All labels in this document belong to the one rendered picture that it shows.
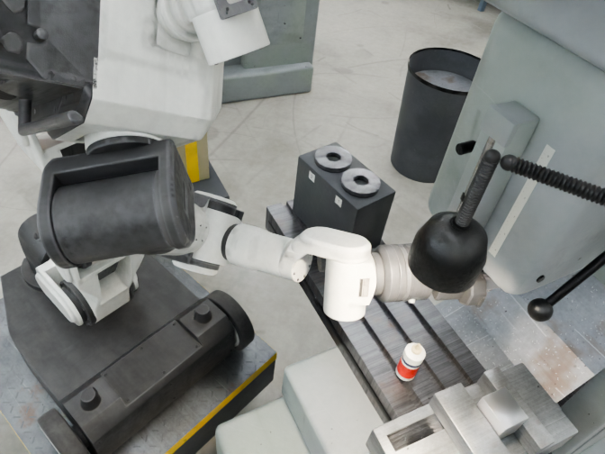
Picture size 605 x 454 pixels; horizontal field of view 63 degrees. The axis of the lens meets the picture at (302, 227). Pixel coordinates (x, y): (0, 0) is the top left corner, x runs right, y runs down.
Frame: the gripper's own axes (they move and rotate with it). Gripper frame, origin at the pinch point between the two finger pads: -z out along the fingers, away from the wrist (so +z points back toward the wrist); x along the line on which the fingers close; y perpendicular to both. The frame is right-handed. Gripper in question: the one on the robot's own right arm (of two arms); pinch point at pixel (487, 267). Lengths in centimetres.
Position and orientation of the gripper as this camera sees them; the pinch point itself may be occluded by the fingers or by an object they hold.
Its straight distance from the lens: 83.9
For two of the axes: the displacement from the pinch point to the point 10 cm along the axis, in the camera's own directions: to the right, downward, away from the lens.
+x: -1.4, -7.2, 6.8
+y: -1.0, 7.0, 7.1
